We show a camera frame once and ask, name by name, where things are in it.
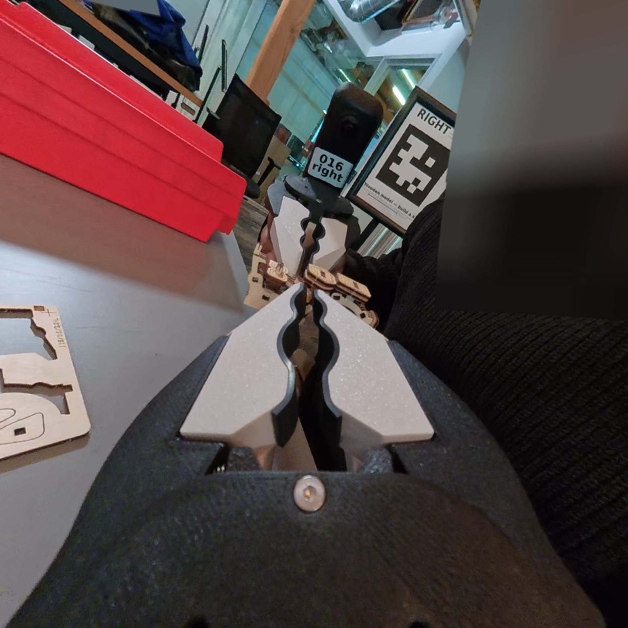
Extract blue jacket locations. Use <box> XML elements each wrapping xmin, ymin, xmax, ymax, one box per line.
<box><xmin>125</xmin><ymin>0</ymin><xmax>203</xmax><ymax>86</ymax></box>

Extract wooden puzzle model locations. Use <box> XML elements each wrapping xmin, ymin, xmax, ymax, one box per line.
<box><xmin>244</xmin><ymin>244</ymin><xmax>379</xmax><ymax>329</ymax></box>

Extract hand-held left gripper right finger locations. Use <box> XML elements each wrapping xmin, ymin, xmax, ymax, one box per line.
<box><xmin>312</xmin><ymin>289</ymin><xmax>436</xmax><ymax>472</ymax></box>

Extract wooden background table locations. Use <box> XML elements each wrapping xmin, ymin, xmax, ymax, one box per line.
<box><xmin>29</xmin><ymin>0</ymin><xmax>204</xmax><ymax>106</ymax></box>

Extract red plastic bin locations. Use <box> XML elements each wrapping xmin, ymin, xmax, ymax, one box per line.
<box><xmin>0</xmin><ymin>59</ymin><xmax>247</xmax><ymax>242</ymax></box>
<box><xmin>0</xmin><ymin>0</ymin><xmax>225</xmax><ymax>165</ymax></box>

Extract black office chair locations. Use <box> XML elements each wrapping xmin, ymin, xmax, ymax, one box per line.
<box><xmin>202</xmin><ymin>74</ymin><xmax>283</xmax><ymax>198</ymax></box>

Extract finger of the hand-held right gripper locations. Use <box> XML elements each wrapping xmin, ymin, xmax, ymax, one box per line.
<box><xmin>270</xmin><ymin>195</ymin><xmax>316</xmax><ymax>283</ymax></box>
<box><xmin>312</xmin><ymin>218</ymin><xmax>352</xmax><ymax>275</ymax></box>

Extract person's right forearm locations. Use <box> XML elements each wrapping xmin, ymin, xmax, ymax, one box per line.
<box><xmin>343</xmin><ymin>196</ymin><xmax>628</xmax><ymax>628</ymax></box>

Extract wooden pillar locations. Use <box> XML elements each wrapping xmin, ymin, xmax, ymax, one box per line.
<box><xmin>244</xmin><ymin>0</ymin><xmax>318</xmax><ymax>101</ymax></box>

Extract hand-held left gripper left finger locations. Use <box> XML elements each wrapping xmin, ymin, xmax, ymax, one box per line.
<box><xmin>180</xmin><ymin>282</ymin><xmax>307</xmax><ymax>470</ymax></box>

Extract laser-cut wooden puzzle sheet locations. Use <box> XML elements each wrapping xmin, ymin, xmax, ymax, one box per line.
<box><xmin>0</xmin><ymin>305</ymin><xmax>92</xmax><ymax>461</ymax></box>

